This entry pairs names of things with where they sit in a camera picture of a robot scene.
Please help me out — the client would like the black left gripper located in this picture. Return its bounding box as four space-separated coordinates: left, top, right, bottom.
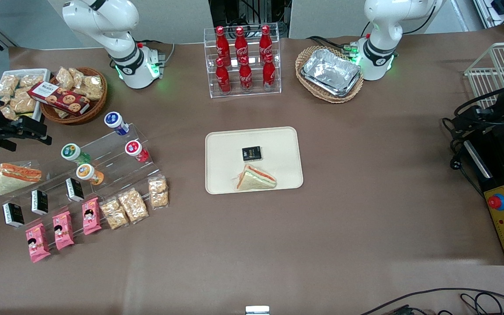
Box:
452 94 504 133

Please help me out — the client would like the green lid gum bottle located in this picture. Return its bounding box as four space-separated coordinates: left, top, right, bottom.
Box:
61 143 91 166

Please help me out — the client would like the white rectangular tray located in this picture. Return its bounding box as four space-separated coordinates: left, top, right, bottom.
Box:
0 69 51 123

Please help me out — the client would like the orange lid gum bottle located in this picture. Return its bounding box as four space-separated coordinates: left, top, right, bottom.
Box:
76 163 105 186

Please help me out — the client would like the blue lid gum bottle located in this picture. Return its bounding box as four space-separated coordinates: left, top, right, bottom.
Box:
104 112 130 136

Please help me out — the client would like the red lid gum bottle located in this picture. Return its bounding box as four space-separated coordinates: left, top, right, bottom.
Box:
125 140 150 163

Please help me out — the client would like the aluminium foil tray stack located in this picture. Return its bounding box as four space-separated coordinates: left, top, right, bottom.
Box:
301 48 362 98

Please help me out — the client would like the beige plastic tray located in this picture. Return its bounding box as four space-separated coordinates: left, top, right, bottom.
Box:
205 127 304 194

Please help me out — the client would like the red cookie box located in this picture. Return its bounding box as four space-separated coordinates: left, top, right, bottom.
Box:
28 81 91 116

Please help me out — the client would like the wrapped triangle sandwich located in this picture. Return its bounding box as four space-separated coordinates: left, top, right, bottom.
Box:
236 164 277 191
0 163 42 196

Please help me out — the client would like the brown round wicker basket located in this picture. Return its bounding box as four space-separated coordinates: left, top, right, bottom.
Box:
40 67 108 125

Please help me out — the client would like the clear acrylic stepped display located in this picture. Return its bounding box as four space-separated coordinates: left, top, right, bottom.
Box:
0 124 161 232

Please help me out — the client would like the pink cartoon snack pack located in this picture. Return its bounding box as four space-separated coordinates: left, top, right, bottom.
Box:
52 211 75 251
82 197 102 235
25 223 51 263

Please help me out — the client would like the clear rice cracker pack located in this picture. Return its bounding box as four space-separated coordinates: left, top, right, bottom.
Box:
118 188 150 224
148 175 169 209
100 197 129 230

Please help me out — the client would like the light oval wicker basket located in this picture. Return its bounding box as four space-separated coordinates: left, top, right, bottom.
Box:
295 46 364 104

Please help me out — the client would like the red cola bottle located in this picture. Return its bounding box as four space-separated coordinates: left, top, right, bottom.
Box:
235 26 249 60
215 58 231 94
216 26 231 61
259 25 273 57
239 56 253 91
262 53 276 89

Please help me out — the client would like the clear acrylic bottle rack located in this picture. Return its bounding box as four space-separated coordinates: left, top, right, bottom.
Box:
204 23 281 98

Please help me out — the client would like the black equipment rack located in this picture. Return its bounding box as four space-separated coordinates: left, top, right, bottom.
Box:
208 0 292 39

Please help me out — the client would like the black cable bundle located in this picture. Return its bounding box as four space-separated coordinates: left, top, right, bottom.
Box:
441 115 469 172

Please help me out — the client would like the white wire basket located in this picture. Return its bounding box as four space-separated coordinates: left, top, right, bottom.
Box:
464 42 504 110

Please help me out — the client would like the metal frame shelf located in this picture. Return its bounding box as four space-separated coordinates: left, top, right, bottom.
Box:
473 0 504 42

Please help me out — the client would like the black base cable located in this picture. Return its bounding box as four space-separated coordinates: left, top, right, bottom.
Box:
307 36 358 54

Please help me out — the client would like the long black cable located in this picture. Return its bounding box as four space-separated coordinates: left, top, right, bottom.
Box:
359 287 504 315

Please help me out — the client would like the looped black cable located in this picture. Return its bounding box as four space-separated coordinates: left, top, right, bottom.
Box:
460 292 504 315

